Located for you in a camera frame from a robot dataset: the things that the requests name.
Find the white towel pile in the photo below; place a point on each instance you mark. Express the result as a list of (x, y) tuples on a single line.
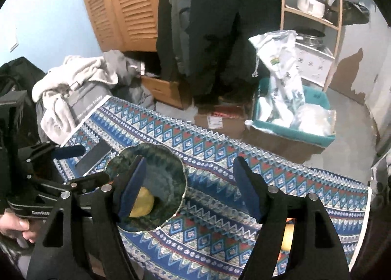
[(61, 81)]

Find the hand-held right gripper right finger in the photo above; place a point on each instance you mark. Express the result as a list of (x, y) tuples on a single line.
[(247, 189)]

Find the grey crumpled cloth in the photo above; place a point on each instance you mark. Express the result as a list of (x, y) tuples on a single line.
[(122, 63)]

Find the black phone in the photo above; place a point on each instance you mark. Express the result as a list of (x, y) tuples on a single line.
[(91, 159)]

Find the grey printed bag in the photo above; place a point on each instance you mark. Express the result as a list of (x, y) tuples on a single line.
[(88, 99)]

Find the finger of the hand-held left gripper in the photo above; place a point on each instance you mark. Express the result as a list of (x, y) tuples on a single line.
[(91, 180), (68, 151)]

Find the louvered wooden door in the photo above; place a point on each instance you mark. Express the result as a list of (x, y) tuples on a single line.
[(134, 1)]

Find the dark cloth bundle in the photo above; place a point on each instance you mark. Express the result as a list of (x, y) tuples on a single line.
[(354, 8)]

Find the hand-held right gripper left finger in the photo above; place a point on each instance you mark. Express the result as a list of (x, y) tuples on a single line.
[(134, 189)]

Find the white wall switch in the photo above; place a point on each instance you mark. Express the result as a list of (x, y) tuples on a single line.
[(14, 44)]

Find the dark green scalloped plate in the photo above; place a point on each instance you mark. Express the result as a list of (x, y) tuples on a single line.
[(165, 176)]

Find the teal plastic bin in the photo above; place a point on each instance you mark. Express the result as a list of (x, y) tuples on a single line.
[(293, 138)]

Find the white patterned box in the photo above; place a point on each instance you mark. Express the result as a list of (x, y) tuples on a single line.
[(314, 63)]

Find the orange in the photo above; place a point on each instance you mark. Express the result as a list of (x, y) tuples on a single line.
[(287, 235)]

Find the white printed plastic bag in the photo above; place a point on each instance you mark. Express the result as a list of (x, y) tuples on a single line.
[(284, 69)]

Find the open cardboard box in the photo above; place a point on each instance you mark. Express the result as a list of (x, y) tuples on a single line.
[(165, 87)]

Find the yellow pear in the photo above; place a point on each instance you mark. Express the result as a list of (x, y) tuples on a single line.
[(144, 203)]

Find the black bag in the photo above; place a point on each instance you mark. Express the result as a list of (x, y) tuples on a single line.
[(18, 72)]

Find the cardboard box with label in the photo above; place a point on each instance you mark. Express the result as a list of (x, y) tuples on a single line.
[(220, 124)]

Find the blue patterned tablecloth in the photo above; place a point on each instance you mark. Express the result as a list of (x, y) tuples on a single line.
[(213, 173)]

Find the large flat cardboard box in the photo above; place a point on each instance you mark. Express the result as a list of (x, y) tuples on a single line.
[(275, 148)]

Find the clear plastic bag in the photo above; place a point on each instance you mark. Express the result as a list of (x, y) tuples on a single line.
[(314, 121)]

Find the person's left hand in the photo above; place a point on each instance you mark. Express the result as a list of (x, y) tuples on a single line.
[(21, 226)]

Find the dark hanging coat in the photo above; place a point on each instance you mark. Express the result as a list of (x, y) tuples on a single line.
[(213, 23)]

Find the steel pot with black lid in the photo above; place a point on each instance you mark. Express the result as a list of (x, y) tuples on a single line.
[(310, 34)]

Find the wooden shelf rack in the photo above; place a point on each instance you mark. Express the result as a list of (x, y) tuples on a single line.
[(282, 8)]

